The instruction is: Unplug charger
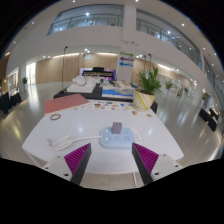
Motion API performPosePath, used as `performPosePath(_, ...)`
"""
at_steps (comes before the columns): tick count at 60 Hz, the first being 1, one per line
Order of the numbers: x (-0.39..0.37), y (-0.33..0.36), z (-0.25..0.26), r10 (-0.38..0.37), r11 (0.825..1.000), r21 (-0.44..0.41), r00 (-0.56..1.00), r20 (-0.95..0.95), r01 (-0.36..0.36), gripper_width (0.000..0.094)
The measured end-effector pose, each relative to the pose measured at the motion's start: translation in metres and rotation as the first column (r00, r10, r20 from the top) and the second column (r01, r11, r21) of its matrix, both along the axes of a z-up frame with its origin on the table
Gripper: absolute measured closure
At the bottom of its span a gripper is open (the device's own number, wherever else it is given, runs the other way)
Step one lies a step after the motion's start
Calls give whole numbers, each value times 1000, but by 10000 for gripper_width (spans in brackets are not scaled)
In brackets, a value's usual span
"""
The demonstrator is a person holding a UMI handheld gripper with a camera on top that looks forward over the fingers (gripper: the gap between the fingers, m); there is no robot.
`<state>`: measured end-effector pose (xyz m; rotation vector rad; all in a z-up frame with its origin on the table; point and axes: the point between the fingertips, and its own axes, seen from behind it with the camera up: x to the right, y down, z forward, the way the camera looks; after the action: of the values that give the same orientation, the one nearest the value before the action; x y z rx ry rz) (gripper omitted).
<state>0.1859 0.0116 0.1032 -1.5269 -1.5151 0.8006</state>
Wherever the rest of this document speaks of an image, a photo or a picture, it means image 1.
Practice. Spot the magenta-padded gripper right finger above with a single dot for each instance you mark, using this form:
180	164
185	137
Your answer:
146	159

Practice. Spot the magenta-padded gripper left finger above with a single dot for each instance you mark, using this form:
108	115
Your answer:
76	160

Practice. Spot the small grey charger block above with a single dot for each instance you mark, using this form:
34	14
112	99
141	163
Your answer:
116	128

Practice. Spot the light blue power strip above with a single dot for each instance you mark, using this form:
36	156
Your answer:
123	140

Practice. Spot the salmon pink flat mat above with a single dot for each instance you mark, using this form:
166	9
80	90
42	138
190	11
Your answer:
65	103

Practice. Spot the green plant in striped pot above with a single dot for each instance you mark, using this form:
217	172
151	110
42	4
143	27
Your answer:
143	100

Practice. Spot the sheet of colourful stickers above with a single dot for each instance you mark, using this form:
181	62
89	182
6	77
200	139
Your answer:
110	105

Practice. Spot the black low table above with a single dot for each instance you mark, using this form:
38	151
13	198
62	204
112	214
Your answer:
96	92

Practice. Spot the blue and white display model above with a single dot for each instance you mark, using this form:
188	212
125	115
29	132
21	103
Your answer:
115	93

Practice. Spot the group of black chairs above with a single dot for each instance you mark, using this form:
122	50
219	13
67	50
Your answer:
6	101
205	115

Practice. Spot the small potted plant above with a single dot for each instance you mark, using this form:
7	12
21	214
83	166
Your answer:
169	84
24	80

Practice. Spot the black piano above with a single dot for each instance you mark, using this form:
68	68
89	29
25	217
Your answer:
98	71

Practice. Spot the blue arrow sign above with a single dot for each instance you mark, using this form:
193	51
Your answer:
126	64

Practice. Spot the purple arrow sign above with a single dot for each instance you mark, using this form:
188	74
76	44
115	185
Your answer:
126	59

